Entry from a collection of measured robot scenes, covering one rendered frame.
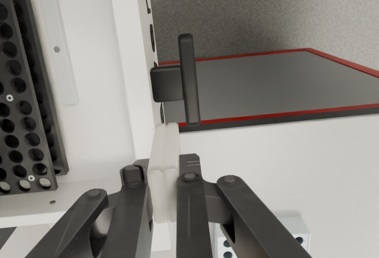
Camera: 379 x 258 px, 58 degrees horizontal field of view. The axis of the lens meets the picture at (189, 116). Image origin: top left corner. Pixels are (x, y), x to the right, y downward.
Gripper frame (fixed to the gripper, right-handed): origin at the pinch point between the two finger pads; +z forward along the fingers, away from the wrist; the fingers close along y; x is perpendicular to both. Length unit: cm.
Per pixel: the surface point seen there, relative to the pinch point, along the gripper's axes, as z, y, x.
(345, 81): 45, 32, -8
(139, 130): 6.2, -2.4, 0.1
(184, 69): 7.8, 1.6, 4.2
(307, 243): 19.3, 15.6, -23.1
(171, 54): 99, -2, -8
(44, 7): 14.2, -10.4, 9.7
